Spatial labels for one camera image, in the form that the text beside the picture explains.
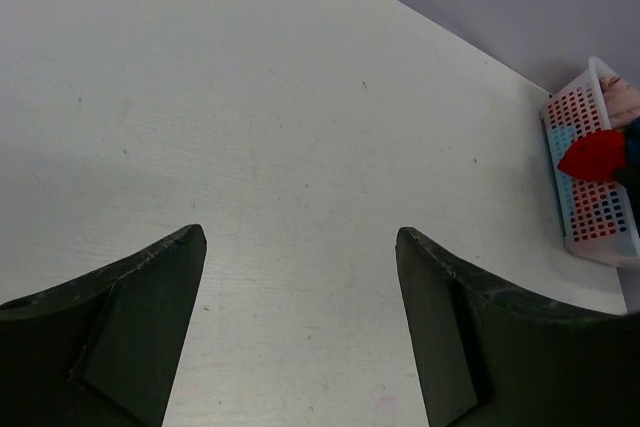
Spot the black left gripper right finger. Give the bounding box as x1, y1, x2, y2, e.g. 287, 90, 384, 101
396, 227, 639, 426

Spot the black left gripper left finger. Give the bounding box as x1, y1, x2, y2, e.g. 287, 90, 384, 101
1, 224, 206, 426

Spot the dark blue t shirt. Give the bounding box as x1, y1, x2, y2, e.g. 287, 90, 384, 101
623, 118, 640, 167

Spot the white perforated plastic basket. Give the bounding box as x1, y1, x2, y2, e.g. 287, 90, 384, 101
540, 56, 639, 269

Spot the red t shirt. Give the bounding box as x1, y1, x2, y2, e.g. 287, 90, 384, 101
558, 130, 627, 182

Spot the beige pink t shirt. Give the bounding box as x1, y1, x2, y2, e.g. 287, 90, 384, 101
599, 75, 640, 129

